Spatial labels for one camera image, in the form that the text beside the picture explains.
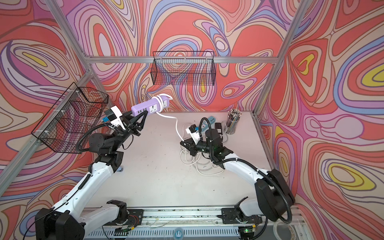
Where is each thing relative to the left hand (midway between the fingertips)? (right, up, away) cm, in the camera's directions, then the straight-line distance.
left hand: (146, 112), depth 59 cm
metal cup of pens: (+45, +1, +35) cm, 57 cm away
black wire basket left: (-45, +3, +21) cm, 50 cm away
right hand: (+13, -16, +19) cm, 28 cm away
